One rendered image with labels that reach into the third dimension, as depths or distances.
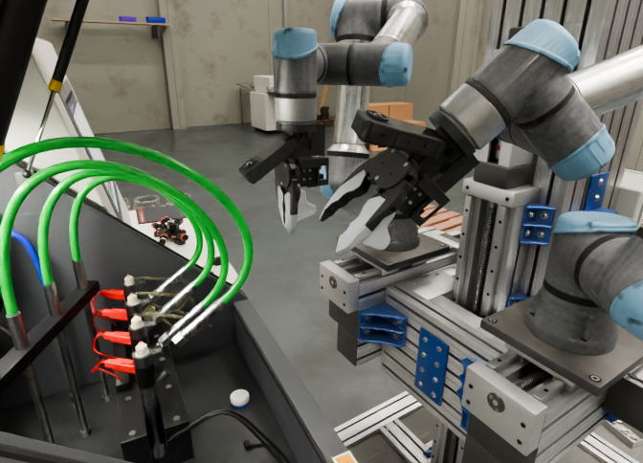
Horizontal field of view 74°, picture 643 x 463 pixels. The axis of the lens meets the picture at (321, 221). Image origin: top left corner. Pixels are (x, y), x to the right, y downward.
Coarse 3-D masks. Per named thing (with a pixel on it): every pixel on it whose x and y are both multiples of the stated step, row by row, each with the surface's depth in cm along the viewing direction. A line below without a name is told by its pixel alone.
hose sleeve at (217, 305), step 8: (216, 304) 68; (224, 304) 68; (208, 312) 67; (216, 312) 68; (192, 320) 68; (200, 320) 67; (208, 320) 68; (184, 328) 67; (192, 328) 67; (200, 328) 67; (184, 336) 67
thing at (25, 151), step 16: (32, 144) 50; (48, 144) 50; (64, 144) 51; (80, 144) 52; (96, 144) 53; (112, 144) 54; (128, 144) 55; (16, 160) 50; (160, 160) 57; (176, 160) 58; (192, 176) 59; (240, 224) 65; (240, 272) 68; (240, 288) 69
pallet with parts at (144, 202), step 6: (126, 198) 365; (138, 198) 366; (144, 198) 371; (150, 198) 373; (156, 198) 370; (126, 204) 357; (138, 204) 355; (144, 204) 357; (150, 204) 358; (156, 204) 364; (168, 204) 364
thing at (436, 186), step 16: (448, 128) 51; (448, 144) 53; (464, 144) 51; (384, 160) 55; (400, 160) 53; (416, 160) 52; (432, 160) 53; (448, 160) 54; (464, 160) 54; (384, 176) 54; (400, 176) 52; (416, 176) 52; (432, 176) 55; (448, 176) 55; (416, 192) 55; (432, 192) 54; (400, 208) 55; (416, 208) 56
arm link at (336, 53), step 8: (320, 48) 77; (328, 48) 78; (336, 48) 78; (344, 48) 77; (328, 56) 78; (336, 56) 77; (344, 56) 77; (328, 64) 78; (336, 64) 78; (344, 64) 77; (328, 72) 79; (336, 72) 78; (344, 72) 78; (320, 80) 79; (328, 80) 80; (336, 80) 80; (344, 80) 79
